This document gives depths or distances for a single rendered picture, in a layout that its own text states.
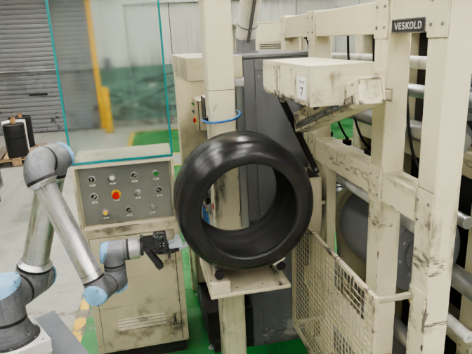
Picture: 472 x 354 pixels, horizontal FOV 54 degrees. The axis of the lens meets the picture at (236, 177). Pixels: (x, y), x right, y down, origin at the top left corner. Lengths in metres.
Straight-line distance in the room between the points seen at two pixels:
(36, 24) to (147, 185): 9.08
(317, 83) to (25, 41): 10.22
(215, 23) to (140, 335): 1.88
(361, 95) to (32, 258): 1.52
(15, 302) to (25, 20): 9.75
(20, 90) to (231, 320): 9.68
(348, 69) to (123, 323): 2.02
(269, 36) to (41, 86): 7.04
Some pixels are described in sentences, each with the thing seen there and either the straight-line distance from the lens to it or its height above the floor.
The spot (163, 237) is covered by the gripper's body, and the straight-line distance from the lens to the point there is 2.00.
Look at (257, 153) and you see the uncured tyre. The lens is 1.85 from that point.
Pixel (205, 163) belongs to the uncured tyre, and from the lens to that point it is 1.84.
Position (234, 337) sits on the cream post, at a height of 0.30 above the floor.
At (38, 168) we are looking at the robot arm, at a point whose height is 1.44.
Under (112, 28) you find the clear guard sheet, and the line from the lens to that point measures 2.53.
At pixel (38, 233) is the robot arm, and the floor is 1.12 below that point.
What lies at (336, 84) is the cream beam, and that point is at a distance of 1.68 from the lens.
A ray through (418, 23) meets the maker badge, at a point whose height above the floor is 1.90.
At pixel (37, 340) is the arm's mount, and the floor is 0.70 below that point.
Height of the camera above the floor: 1.88
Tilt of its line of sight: 17 degrees down
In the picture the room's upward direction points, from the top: 3 degrees counter-clockwise
